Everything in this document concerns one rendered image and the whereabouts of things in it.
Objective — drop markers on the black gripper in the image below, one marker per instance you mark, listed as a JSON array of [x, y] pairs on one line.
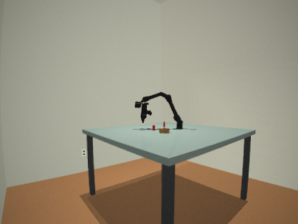
[[143, 114]]

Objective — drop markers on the orange block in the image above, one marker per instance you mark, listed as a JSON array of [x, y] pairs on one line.
[[162, 130]]

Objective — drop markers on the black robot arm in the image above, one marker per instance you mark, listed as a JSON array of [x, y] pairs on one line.
[[176, 117]]

